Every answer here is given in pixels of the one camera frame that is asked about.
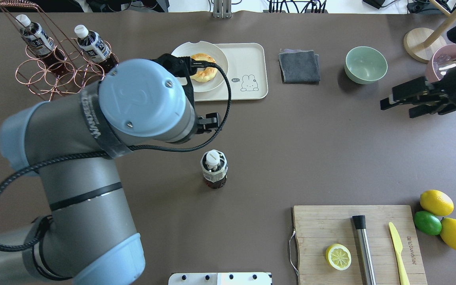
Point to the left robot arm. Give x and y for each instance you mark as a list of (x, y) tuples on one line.
[(227, 206)]

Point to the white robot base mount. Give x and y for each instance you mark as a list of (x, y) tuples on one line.
[(221, 278)]

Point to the copper wire bottle rack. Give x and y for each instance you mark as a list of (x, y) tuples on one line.
[(32, 72)]

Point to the green lime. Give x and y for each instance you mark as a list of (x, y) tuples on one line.
[(427, 223)]

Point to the aluminium frame post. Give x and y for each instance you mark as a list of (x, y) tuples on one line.
[(222, 9)]

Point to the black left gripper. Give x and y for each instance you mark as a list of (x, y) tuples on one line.
[(208, 120)]

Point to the green bowl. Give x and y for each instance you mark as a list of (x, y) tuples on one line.
[(365, 65)]

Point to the tea bottle white cap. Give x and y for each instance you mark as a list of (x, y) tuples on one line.
[(214, 168)]

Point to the wooden cutting board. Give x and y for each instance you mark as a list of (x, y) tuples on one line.
[(319, 226)]

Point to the pink bowl with ice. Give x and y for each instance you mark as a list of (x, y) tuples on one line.
[(430, 72)]

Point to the glazed donut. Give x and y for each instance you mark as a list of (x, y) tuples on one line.
[(208, 73)]

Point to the cream tray with bunny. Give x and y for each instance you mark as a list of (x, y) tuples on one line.
[(247, 74)]

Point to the wooden stand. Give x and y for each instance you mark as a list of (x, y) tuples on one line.
[(422, 43)]

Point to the grey folded cloth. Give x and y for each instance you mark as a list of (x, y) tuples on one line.
[(299, 66)]

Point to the white round plate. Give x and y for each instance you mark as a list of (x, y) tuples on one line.
[(189, 49)]

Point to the steel ice scoop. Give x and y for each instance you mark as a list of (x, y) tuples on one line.
[(445, 64)]

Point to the tea bottle in rack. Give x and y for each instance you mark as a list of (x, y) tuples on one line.
[(94, 48), (41, 45)]

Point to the yellow plastic knife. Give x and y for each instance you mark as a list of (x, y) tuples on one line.
[(398, 248)]

